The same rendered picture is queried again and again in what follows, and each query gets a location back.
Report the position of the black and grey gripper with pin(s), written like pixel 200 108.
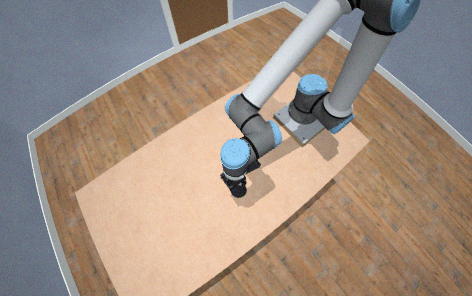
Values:
pixel 232 183

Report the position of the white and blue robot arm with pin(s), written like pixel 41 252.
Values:
pixel 384 17

